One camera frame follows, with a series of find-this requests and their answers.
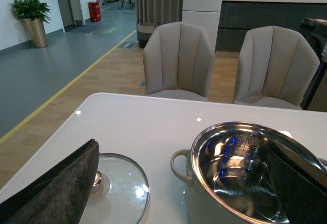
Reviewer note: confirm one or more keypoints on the beige upholstered chair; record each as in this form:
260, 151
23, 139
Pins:
273, 69
178, 62

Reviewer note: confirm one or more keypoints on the right beige upholstered chair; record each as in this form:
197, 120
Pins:
273, 69

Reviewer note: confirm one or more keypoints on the red fire extinguisher box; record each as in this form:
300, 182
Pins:
94, 11

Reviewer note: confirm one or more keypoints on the potted green plant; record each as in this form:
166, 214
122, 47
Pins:
33, 13

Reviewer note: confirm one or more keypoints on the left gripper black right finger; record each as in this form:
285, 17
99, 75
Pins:
300, 186

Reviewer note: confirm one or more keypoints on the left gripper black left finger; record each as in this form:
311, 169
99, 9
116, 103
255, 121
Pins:
59, 195

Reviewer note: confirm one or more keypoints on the grey curtain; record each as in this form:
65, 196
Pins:
159, 11

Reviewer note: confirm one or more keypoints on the glass pot lid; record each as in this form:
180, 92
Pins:
120, 192

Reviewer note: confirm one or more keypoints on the dark kitchen counter cabinet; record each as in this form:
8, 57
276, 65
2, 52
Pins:
239, 16

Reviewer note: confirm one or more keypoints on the white electric cooking pot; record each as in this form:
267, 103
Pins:
227, 178

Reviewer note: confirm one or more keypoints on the woven laundry basket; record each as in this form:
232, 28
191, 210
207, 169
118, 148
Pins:
144, 32

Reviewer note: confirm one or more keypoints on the left beige upholstered chair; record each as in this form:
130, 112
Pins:
178, 62

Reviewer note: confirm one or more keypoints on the white pillar column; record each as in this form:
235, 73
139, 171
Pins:
205, 13

